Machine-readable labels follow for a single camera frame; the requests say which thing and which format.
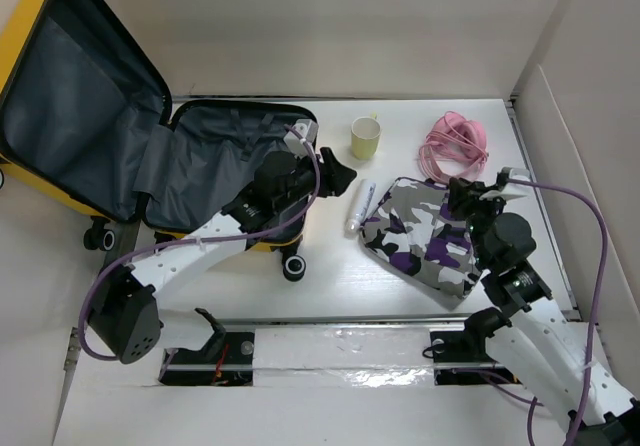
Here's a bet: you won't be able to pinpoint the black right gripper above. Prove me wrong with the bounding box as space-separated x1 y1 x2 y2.
447 175 509 268

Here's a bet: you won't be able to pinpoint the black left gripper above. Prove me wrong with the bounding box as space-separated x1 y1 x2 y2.
274 146 354 215

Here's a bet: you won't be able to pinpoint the pink headphones with cable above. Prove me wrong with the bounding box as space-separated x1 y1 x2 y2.
418 111 489 184

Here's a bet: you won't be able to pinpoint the pale yellow mug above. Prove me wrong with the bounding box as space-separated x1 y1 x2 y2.
350 114 382 161

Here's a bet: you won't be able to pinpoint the white toothpaste tube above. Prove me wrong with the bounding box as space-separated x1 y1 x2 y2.
344 179 376 235

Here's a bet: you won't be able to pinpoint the purple camouflage pouch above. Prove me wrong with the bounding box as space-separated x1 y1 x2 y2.
360 177 481 299

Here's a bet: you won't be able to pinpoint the yellow hard-shell suitcase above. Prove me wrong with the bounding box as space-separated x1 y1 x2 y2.
1 0 316 251

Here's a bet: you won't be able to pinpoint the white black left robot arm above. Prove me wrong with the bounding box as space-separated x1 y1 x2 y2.
78 147 357 364

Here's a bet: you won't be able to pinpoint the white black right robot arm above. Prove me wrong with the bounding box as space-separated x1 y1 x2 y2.
448 168 639 445

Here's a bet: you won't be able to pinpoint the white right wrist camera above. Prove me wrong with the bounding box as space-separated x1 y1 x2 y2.
496 167 531 202

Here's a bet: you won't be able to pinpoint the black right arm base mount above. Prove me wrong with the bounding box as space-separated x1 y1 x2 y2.
422 307 519 386

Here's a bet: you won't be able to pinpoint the aluminium mounting rail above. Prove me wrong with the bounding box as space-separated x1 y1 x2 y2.
164 317 581 373

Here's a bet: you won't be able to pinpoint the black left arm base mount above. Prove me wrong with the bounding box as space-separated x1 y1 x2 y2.
158 308 255 387

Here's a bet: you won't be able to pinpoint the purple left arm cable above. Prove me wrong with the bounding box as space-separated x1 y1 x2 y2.
79 124 321 363

